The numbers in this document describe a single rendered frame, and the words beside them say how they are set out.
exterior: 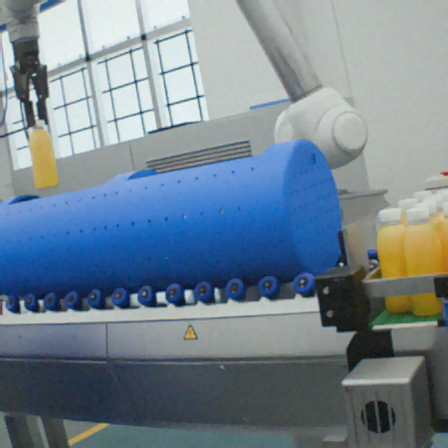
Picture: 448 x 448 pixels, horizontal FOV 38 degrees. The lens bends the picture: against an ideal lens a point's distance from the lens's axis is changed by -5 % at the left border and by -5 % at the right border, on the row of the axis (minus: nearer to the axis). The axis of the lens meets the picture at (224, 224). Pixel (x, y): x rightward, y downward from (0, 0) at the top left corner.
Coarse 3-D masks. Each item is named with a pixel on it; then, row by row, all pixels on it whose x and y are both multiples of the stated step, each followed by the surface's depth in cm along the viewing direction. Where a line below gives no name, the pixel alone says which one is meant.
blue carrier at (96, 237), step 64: (128, 192) 144; (192, 192) 134; (256, 192) 126; (320, 192) 138; (0, 256) 163; (64, 256) 152; (128, 256) 143; (192, 256) 135; (256, 256) 129; (320, 256) 134
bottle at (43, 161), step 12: (36, 132) 174; (48, 132) 176; (36, 144) 173; (48, 144) 175; (36, 156) 174; (48, 156) 174; (36, 168) 174; (48, 168) 174; (36, 180) 175; (48, 180) 174
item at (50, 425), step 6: (42, 420) 194; (48, 420) 193; (54, 420) 193; (60, 420) 195; (48, 426) 193; (54, 426) 193; (60, 426) 195; (48, 432) 194; (54, 432) 192; (60, 432) 194; (48, 438) 194; (54, 438) 193; (60, 438) 194; (66, 438) 196; (48, 444) 195; (54, 444) 193; (60, 444) 193; (66, 444) 196
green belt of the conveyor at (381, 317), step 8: (384, 304) 128; (376, 312) 122; (384, 312) 119; (408, 312) 115; (376, 320) 115; (384, 320) 113; (392, 320) 112; (400, 320) 111; (408, 320) 110; (416, 320) 109; (424, 320) 108; (432, 320) 107
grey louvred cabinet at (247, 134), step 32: (192, 128) 330; (224, 128) 319; (256, 128) 310; (64, 160) 386; (96, 160) 371; (128, 160) 357; (160, 160) 345; (192, 160) 332; (224, 160) 322; (32, 192) 407; (64, 192) 390
